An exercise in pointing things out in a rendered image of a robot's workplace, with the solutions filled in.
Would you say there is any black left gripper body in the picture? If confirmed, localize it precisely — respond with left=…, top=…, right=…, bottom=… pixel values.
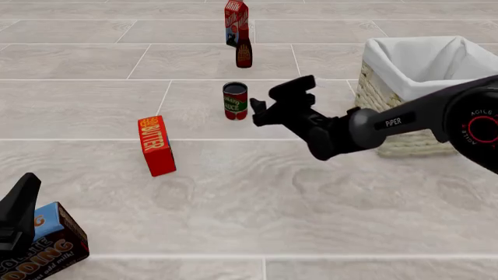
left=0, top=229, right=25, bottom=253

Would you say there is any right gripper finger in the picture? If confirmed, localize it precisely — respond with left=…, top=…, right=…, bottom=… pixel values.
left=249, top=98, right=270, bottom=118
left=252, top=111, right=283, bottom=128

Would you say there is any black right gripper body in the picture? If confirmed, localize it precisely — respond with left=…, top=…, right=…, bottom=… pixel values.
left=267, top=97, right=317, bottom=134

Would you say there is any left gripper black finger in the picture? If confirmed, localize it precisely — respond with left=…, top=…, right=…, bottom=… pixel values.
left=0, top=172, right=42, bottom=234

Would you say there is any tomato sauce can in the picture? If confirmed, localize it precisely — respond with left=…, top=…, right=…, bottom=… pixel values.
left=222, top=81, right=249, bottom=121

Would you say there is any dark red sauce bottle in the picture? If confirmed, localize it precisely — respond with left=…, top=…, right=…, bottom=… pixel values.
left=234, top=24, right=254, bottom=70

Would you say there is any woven cream basket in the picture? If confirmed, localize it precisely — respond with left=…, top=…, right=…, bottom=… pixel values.
left=353, top=59, right=464, bottom=159

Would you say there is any white cloth basket liner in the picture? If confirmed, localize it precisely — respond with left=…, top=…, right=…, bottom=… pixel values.
left=363, top=35, right=498, bottom=103

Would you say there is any chocolate pudding box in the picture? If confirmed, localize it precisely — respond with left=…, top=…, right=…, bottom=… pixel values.
left=0, top=201, right=90, bottom=280

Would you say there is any red milk carton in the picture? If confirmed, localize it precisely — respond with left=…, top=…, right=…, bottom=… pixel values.
left=223, top=0, right=251, bottom=49

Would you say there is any red butter box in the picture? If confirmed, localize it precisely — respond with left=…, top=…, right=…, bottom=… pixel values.
left=137, top=114, right=177, bottom=177

